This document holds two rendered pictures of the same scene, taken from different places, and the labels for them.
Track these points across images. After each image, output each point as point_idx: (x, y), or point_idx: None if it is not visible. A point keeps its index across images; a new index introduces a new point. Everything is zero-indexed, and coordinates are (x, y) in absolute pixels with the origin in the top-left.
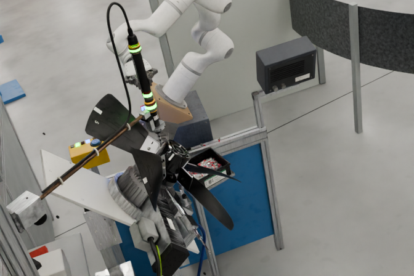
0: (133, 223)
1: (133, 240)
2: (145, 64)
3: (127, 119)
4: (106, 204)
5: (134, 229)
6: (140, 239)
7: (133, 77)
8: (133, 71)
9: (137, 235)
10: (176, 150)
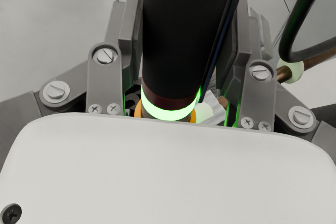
0: (267, 49)
1: (270, 31)
2: (44, 213)
3: (293, 52)
4: (318, 96)
5: (266, 39)
6: (260, 14)
7: (257, 89)
8: (252, 168)
9: (263, 24)
10: (135, 96)
